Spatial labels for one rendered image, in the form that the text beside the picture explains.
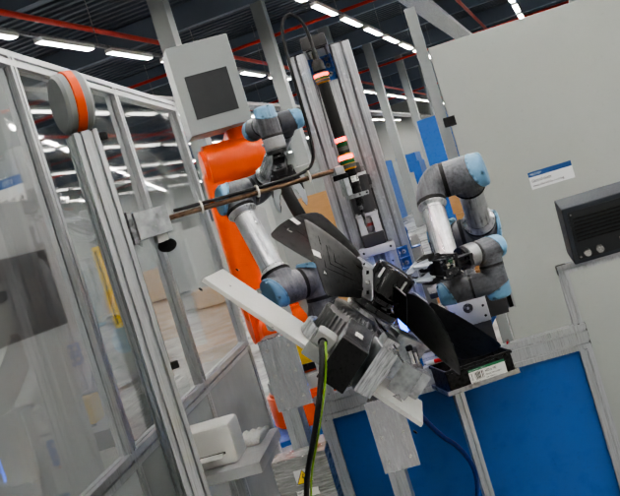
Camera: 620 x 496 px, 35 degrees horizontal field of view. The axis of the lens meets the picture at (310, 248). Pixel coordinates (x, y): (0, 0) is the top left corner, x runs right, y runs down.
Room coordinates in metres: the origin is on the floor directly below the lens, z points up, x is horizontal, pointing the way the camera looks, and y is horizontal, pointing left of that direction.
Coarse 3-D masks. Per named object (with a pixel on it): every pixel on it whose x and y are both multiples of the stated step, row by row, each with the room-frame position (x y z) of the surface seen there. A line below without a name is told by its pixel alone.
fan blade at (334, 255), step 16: (304, 224) 2.50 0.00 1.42; (320, 240) 2.50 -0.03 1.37; (336, 240) 2.57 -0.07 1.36; (336, 256) 2.52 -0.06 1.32; (352, 256) 2.60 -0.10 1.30; (320, 272) 2.42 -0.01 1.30; (336, 272) 2.50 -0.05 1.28; (352, 272) 2.57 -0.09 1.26; (336, 288) 2.47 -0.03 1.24; (352, 288) 2.56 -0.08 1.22
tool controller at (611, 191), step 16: (592, 192) 3.08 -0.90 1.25; (608, 192) 3.03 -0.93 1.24; (560, 208) 3.04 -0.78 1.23; (576, 208) 3.02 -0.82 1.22; (592, 208) 3.01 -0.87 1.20; (608, 208) 3.01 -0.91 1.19; (560, 224) 3.13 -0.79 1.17; (576, 224) 3.03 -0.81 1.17; (592, 224) 3.02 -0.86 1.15; (608, 224) 3.02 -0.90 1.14; (576, 240) 3.04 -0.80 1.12; (592, 240) 3.04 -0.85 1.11; (608, 240) 3.04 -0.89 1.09; (576, 256) 3.06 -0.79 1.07; (592, 256) 3.06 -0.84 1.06
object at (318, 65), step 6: (312, 54) 2.80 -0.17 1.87; (318, 60) 2.79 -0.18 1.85; (312, 66) 2.80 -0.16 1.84; (318, 66) 2.79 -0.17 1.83; (324, 66) 2.79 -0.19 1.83; (354, 168) 2.79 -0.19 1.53; (348, 174) 2.79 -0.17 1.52; (354, 174) 2.79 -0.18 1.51; (354, 180) 2.79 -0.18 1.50; (354, 186) 2.79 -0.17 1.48; (354, 192) 2.79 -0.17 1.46; (354, 198) 2.79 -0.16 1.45; (360, 198) 2.79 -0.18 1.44; (360, 204) 2.79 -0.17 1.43
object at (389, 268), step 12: (384, 264) 2.66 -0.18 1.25; (384, 276) 2.65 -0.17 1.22; (396, 276) 2.64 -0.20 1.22; (408, 276) 2.73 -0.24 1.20; (384, 288) 2.65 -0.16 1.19; (408, 288) 2.67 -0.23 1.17; (360, 300) 2.66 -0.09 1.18; (372, 300) 2.67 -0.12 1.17; (384, 300) 2.67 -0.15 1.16; (372, 312) 2.64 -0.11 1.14; (384, 312) 2.65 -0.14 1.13
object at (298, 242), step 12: (300, 216) 2.87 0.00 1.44; (312, 216) 2.89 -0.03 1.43; (276, 228) 2.79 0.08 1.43; (300, 228) 2.81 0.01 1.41; (324, 228) 2.84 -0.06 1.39; (336, 228) 2.86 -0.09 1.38; (288, 240) 2.77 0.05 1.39; (300, 240) 2.78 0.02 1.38; (348, 240) 2.82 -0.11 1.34; (300, 252) 2.75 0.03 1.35
